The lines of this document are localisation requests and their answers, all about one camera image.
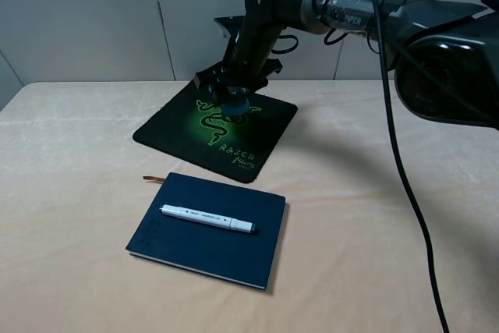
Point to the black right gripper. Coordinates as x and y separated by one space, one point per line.
228 83

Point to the blue black computer mouse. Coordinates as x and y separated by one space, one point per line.
233 109

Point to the white marker pen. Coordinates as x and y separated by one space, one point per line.
206 218

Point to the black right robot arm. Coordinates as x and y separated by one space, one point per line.
443 54

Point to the dark blue notebook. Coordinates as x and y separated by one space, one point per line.
244 258

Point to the black green Razer mousepad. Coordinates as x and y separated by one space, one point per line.
190 127

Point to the brown ribbon bookmark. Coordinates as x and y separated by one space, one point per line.
153 179

